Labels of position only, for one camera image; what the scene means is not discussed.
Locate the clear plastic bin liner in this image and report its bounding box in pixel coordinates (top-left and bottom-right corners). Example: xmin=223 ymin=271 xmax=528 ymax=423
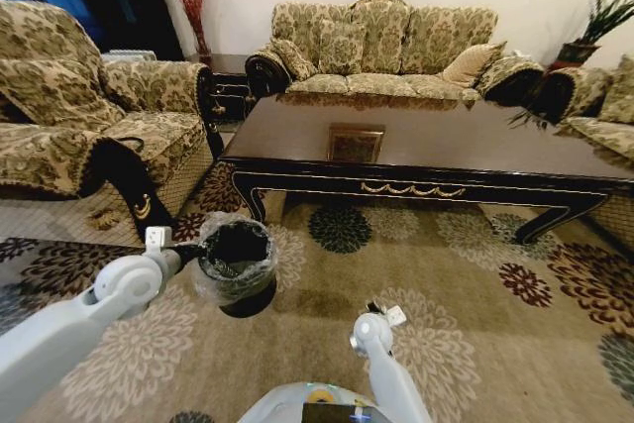
xmin=191 ymin=211 xmax=277 ymax=303

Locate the black round trash bin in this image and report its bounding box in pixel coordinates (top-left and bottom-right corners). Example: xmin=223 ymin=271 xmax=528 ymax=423
xmin=196 ymin=217 xmax=278 ymax=319

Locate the floral patterned rug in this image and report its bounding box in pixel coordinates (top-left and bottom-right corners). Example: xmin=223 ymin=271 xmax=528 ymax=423
xmin=0 ymin=159 xmax=634 ymax=423

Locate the white robot front shell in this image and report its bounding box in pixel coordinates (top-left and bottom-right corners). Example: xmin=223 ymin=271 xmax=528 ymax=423
xmin=237 ymin=381 xmax=397 ymax=423

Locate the floral armchair with dark arms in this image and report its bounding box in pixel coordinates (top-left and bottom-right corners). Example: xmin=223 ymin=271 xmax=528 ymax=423
xmin=0 ymin=0 xmax=220 ymax=234

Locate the dark wooden coffee table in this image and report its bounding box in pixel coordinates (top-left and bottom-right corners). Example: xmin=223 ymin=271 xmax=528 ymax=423
xmin=217 ymin=92 xmax=634 ymax=247

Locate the dark wooden side table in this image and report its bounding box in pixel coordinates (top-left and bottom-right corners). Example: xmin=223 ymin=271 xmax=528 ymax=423
xmin=196 ymin=53 xmax=250 ymax=123

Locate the white radiator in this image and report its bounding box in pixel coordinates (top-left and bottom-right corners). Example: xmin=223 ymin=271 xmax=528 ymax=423
xmin=105 ymin=49 xmax=158 ymax=63

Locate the floral bolster cushion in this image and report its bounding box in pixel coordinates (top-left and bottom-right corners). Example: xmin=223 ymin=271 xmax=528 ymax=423
xmin=268 ymin=38 xmax=319 ymax=81

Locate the square floral cushion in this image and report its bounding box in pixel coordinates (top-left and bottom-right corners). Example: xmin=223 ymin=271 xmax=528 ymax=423
xmin=318 ymin=18 xmax=369 ymax=76

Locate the floral three-seat sofa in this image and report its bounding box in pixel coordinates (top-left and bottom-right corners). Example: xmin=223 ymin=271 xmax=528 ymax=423
xmin=245 ymin=0 xmax=546 ymax=103

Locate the beige ribbed cushion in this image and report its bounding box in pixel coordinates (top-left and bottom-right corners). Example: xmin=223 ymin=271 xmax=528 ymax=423
xmin=439 ymin=41 xmax=509 ymax=88

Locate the floral armchair with cushion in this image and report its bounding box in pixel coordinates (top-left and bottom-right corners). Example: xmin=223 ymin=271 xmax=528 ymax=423
xmin=543 ymin=53 xmax=634 ymax=246

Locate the floral armchair cushion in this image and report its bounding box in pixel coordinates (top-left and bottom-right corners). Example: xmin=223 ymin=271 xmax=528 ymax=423
xmin=595 ymin=54 xmax=634 ymax=126

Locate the green potted plant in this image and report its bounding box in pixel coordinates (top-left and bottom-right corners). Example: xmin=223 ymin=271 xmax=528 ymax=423
xmin=579 ymin=0 xmax=634 ymax=47

